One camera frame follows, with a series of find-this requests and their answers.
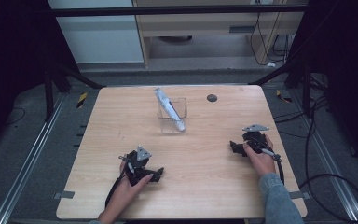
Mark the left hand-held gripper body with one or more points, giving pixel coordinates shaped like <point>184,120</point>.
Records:
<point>138,166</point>

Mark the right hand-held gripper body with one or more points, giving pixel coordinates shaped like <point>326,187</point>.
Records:
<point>252,137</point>

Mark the white tube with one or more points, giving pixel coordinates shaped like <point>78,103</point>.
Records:
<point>169,107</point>

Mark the clear plastic box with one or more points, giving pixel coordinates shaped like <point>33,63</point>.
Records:
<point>181,107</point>

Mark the person's right hand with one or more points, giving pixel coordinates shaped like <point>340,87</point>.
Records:
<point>262,163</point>

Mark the person's left hand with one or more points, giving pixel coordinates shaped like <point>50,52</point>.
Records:
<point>122,194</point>

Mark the yellow black tape strip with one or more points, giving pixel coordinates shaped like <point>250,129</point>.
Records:
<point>283,97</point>
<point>81,100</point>

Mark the dark round table grommet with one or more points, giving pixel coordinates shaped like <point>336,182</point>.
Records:
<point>212,98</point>

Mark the black metal stand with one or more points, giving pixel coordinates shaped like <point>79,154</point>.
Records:
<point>48,93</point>
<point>306,90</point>

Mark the grey tape patch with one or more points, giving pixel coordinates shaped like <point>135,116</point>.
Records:
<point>64,195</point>
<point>299,195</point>

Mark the black curtain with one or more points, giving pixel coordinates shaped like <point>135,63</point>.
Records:
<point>9,62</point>
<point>348,62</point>

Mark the light wooden desk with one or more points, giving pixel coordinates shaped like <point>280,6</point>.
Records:
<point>199,25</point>

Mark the white cabinet panel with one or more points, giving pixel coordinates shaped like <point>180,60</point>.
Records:
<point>99,40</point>

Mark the aluminium floor rail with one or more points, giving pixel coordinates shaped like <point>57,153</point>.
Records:
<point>332,168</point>
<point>28,161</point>

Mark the black horizontal frame bar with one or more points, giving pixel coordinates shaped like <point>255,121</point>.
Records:
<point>167,11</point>

